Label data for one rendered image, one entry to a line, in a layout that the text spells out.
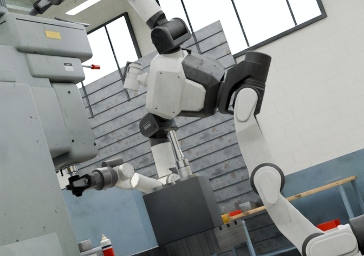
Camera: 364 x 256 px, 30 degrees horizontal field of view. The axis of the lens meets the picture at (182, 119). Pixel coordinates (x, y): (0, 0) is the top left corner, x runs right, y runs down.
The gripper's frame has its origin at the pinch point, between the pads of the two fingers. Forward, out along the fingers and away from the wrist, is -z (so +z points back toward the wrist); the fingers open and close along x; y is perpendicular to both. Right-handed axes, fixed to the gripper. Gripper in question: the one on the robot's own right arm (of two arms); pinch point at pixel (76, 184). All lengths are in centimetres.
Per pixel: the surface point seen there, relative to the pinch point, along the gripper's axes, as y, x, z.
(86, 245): 23.7, -8.6, 2.9
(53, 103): -29.8, 15.2, -10.2
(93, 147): -11.8, 8.5, 7.1
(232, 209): 29, -440, 598
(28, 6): -419, -689, 549
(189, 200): 21, 50, 6
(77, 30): -62, 9, 18
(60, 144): -13.5, 16.1, -13.5
